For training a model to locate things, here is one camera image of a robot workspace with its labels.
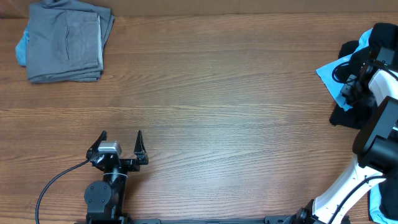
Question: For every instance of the black garment under blue shirt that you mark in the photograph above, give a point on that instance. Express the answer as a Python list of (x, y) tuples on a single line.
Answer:
[(382, 200)]

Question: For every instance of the folded blue garment under trousers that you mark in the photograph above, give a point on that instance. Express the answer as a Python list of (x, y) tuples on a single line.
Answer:
[(21, 48)]

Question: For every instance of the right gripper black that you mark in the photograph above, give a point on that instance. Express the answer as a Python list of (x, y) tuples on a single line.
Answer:
[(347, 93)]

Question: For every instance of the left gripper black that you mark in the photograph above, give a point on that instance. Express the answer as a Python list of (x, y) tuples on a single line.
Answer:
[(140, 158)]

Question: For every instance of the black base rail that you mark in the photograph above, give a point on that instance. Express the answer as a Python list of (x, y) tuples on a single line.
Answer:
[(280, 219)]

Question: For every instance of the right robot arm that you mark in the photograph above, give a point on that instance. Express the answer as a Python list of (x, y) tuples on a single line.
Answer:
[(374, 148)]

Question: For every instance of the light blue t-shirt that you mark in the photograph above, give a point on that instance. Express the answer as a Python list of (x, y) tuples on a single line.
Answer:
[(325, 76)]

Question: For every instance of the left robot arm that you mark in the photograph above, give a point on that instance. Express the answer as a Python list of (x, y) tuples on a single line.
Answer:
[(105, 198)]

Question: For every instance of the black polo shirt with logo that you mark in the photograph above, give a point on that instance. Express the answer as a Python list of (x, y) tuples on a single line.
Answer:
[(384, 34)]

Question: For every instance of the folded grey trousers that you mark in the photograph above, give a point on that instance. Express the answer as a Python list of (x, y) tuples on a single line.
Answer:
[(66, 41)]

